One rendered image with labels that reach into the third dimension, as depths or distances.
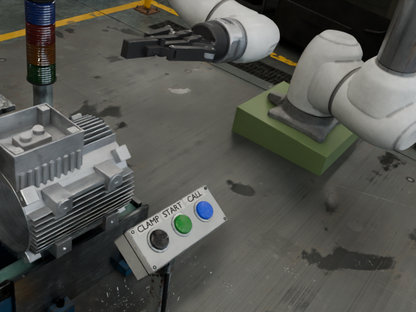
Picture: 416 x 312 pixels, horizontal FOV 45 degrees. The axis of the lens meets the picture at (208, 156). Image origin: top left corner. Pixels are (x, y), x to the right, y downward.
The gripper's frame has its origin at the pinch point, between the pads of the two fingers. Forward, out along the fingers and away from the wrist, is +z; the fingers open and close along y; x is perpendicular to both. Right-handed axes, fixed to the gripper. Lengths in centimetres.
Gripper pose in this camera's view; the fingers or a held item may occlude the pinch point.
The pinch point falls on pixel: (140, 47)
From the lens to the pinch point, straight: 87.9
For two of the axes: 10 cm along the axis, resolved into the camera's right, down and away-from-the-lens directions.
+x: -2.6, 8.5, 4.7
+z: -6.1, 2.3, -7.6
